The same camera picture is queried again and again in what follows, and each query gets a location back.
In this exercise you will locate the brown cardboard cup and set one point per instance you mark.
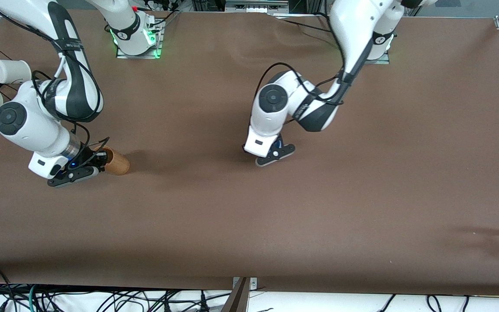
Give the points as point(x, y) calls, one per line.
point(117, 164)

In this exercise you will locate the white paper cup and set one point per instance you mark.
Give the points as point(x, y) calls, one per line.
point(11, 71)

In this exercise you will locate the brown table cover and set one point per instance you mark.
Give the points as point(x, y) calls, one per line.
point(249, 216)

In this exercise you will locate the grey device box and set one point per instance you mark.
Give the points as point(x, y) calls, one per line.
point(256, 5)

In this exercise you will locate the white power strip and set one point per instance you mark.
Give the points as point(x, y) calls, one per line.
point(160, 5)

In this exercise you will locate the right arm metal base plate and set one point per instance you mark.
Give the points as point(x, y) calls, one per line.
point(139, 53)

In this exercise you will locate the small metal bracket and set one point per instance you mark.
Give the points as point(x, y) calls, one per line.
point(253, 283)

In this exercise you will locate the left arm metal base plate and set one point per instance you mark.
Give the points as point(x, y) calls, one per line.
point(383, 60)

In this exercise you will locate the grey brown post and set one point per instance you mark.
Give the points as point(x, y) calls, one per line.
point(237, 301)

